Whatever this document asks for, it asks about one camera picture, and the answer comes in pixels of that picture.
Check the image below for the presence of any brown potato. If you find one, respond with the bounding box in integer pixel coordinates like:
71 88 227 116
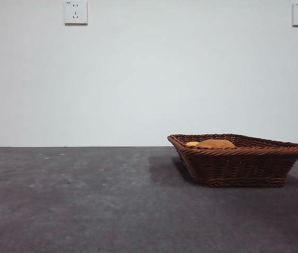
195 139 236 149

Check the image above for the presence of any brown wicker basket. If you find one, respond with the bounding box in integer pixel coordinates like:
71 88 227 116
167 133 298 188

